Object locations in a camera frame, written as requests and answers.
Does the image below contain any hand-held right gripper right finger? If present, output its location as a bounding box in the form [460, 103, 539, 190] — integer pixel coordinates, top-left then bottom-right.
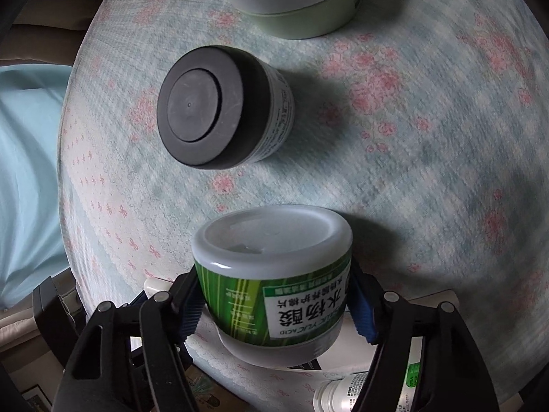
[347, 262, 502, 412]

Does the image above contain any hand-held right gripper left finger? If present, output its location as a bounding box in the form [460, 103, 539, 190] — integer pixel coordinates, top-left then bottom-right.
[50, 267, 205, 412]

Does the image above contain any green label white jar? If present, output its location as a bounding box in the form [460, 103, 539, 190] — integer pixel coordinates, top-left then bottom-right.
[191, 206, 353, 368]

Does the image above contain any white box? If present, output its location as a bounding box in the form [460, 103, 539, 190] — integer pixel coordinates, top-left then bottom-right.
[287, 289, 457, 385]

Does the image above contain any green label white tube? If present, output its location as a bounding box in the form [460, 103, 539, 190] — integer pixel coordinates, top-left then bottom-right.
[401, 335, 426, 412]

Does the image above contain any white plastic bottle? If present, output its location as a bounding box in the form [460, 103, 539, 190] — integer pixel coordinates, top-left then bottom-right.
[313, 371, 370, 412]

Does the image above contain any floral quilted blanket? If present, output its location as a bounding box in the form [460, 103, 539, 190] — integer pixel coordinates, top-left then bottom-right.
[57, 0, 549, 412]

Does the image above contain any black lid white jar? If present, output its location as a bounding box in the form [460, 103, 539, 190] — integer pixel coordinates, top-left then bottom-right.
[156, 45, 295, 170]

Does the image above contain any light blue cloth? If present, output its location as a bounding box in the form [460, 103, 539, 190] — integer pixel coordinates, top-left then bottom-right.
[0, 64, 73, 310]

